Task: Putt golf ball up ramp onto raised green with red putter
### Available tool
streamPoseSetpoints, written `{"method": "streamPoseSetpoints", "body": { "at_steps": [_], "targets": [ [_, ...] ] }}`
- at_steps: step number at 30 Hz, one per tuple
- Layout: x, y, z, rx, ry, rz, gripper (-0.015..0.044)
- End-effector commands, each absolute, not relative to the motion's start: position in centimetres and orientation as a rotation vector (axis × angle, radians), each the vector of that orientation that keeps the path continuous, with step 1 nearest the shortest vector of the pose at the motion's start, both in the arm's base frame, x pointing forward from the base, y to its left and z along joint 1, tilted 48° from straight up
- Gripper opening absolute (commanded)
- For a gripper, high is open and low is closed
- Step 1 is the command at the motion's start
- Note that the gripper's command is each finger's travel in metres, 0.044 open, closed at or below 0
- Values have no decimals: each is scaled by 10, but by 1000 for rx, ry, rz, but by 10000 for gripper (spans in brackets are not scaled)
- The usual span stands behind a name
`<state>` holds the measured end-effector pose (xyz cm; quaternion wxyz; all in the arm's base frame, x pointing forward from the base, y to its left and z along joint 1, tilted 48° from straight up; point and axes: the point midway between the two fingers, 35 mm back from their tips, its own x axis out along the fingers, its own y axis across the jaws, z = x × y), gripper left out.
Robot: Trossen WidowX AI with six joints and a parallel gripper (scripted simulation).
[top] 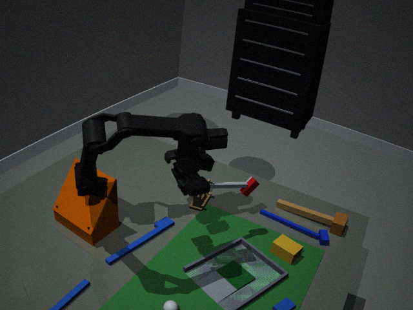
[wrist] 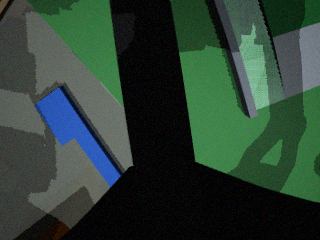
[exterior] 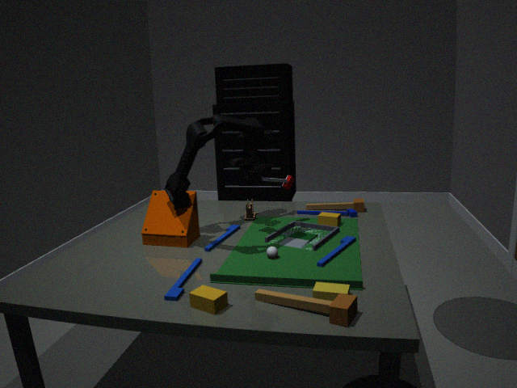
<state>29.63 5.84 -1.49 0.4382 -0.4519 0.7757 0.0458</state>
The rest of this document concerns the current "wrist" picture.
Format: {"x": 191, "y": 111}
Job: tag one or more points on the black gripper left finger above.
{"x": 116, "y": 216}

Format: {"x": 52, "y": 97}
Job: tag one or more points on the green flat mat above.
{"x": 278, "y": 150}

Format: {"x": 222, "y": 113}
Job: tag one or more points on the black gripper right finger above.
{"x": 234, "y": 209}

